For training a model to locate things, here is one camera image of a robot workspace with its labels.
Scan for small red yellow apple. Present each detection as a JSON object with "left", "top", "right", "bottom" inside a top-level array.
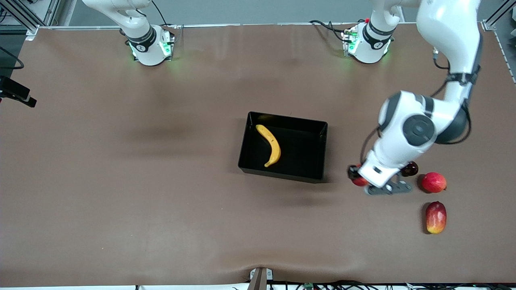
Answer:
[{"left": 352, "top": 164, "right": 370, "bottom": 187}]

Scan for black rectangular plastic box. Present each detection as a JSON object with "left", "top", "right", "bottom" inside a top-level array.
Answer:
[{"left": 238, "top": 112, "right": 328, "bottom": 184}]

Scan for yellow banana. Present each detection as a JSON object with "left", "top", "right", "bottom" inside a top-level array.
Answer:
[{"left": 256, "top": 124, "right": 281, "bottom": 168}]

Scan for round red peach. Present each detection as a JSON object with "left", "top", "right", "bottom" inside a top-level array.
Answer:
[{"left": 421, "top": 172, "right": 447, "bottom": 193}]

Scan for red yellow mango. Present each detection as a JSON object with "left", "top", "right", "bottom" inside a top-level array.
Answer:
[{"left": 426, "top": 201, "right": 447, "bottom": 234}]

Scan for table cover mat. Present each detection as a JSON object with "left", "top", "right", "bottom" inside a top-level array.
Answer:
[{"left": 0, "top": 22, "right": 516, "bottom": 287}]

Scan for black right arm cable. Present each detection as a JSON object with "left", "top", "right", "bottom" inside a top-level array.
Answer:
[{"left": 0, "top": 46, "right": 25, "bottom": 70}]

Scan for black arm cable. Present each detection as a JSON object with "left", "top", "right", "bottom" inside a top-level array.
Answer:
[
  {"left": 360, "top": 34, "right": 483, "bottom": 162},
  {"left": 0, "top": 46, "right": 25, "bottom": 70}
]

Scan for aluminium frame profile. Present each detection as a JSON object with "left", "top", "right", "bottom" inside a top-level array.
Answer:
[
  {"left": 0, "top": 0, "right": 61, "bottom": 41},
  {"left": 482, "top": 0, "right": 516, "bottom": 32}
]

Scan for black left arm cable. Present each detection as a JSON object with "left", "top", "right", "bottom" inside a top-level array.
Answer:
[{"left": 360, "top": 34, "right": 483, "bottom": 162}]

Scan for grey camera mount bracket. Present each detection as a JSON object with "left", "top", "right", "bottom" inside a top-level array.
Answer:
[{"left": 249, "top": 267, "right": 274, "bottom": 290}]

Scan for black left base cable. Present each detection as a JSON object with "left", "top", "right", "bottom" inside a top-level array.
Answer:
[{"left": 308, "top": 19, "right": 352, "bottom": 44}]

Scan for black base cable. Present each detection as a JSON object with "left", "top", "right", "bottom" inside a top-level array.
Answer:
[
  {"left": 308, "top": 19, "right": 352, "bottom": 44},
  {"left": 151, "top": 0, "right": 181, "bottom": 29}
]

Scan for black right base cable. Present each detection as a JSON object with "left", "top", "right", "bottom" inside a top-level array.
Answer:
[{"left": 151, "top": 0, "right": 181, "bottom": 29}]

